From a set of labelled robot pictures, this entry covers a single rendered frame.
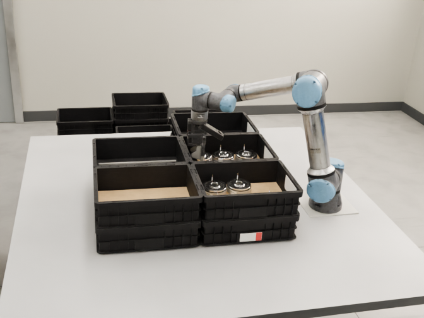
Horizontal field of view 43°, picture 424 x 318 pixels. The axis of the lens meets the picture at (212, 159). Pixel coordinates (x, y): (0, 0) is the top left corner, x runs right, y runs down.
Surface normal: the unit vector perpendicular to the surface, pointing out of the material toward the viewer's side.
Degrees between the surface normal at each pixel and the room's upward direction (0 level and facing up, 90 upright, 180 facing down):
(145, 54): 90
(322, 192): 97
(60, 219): 0
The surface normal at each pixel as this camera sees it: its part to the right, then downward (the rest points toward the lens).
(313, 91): -0.45, 0.25
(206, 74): 0.22, 0.43
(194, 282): 0.05, -0.90
